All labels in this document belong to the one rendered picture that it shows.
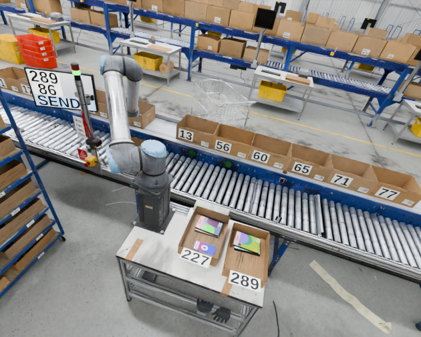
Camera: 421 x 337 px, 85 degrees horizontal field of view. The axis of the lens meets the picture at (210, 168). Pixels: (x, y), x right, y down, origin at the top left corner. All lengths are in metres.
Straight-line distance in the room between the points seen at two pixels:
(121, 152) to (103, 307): 1.47
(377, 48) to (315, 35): 1.35
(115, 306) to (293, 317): 1.57
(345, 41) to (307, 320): 5.65
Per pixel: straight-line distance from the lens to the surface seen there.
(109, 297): 2.46
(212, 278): 1.67
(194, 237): 1.79
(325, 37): 6.55
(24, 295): 2.70
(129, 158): 1.40
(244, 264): 1.75
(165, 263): 1.69
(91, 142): 2.15
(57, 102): 2.32
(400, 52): 6.97
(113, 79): 1.60
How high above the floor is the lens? 2.25
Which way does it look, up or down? 39 degrees down
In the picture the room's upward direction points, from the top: 10 degrees clockwise
